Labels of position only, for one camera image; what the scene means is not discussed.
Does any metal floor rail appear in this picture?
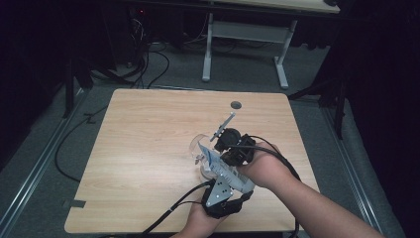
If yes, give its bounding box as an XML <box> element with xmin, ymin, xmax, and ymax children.
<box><xmin>321</xmin><ymin>105</ymin><xmax>379</xmax><ymax>233</ymax></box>
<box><xmin>0</xmin><ymin>88</ymin><xmax>87</xmax><ymax>238</ymax></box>

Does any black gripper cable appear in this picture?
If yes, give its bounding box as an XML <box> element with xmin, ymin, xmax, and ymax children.
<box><xmin>140</xmin><ymin>179</ymin><xmax>216</xmax><ymax>238</ymax></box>
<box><xmin>227</xmin><ymin>134</ymin><xmax>302</xmax><ymax>238</ymax></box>

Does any person's right hand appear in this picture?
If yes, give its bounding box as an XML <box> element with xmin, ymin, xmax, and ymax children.
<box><xmin>237</xmin><ymin>141</ymin><xmax>293</xmax><ymax>190</ymax></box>

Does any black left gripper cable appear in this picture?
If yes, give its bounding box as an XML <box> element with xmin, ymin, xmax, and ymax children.
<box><xmin>140</xmin><ymin>179</ymin><xmax>216</xmax><ymax>238</ymax></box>

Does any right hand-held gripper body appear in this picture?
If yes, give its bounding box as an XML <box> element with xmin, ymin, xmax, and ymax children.
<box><xmin>210</xmin><ymin>111</ymin><xmax>258</xmax><ymax>167</ymax></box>

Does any person's left hand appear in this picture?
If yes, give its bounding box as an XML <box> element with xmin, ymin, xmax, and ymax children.
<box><xmin>179</xmin><ymin>201</ymin><xmax>229</xmax><ymax>238</ymax></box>

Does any black looped floor cable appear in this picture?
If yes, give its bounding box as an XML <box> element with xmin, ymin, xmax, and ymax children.
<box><xmin>53</xmin><ymin>105</ymin><xmax>110</xmax><ymax>183</ymax></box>

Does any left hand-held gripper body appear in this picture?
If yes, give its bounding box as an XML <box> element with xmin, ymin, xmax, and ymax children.
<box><xmin>201</xmin><ymin>176</ymin><xmax>244</xmax><ymax>220</ymax></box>

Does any white-framed desk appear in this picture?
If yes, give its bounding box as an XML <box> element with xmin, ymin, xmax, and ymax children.
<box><xmin>201</xmin><ymin>0</ymin><xmax>341</xmax><ymax>91</ymax></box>

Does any clear glass cup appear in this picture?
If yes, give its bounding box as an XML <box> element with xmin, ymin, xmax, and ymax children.
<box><xmin>188</xmin><ymin>133</ymin><xmax>221</xmax><ymax>183</ymax></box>

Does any dark metal stand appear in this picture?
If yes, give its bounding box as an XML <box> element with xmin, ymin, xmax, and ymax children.
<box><xmin>286</xmin><ymin>74</ymin><xmax>352</xmax><ymax>140</ymax></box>
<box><xmin>62</xmin><ymin>56</ymin><xmax>95</xmax><ymax>119</ymax></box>

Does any dark equipment with red light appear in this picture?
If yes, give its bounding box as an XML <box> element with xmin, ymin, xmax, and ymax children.
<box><xmin>127</xmin><ymin>4</ymin><xmax>157</xmax><ymax>67</ymax></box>

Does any bundle of black cables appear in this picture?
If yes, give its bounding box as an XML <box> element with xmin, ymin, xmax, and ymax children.
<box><xmin>127</xmin><ymin>16</ymin><xmax>171</xmax><ymax>90</ymax></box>

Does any white pouch with blue print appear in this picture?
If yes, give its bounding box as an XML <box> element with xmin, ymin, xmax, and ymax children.
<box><xmin>197</xmin><ymin>142</ymin><xmax>256</xmax><ymax>194</ymax></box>

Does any grey tape strip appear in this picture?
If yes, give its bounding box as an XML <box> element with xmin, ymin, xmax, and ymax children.
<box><xmin>62</xmin><ymin>198</ymin><xmax>87</xmax><ymax>209</ymax></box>

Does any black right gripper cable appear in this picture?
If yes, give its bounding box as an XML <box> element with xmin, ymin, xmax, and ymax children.
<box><xmin>227</xmin><ymin>134</ymin><xmax>302</xmax><ymax>238</ymax></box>

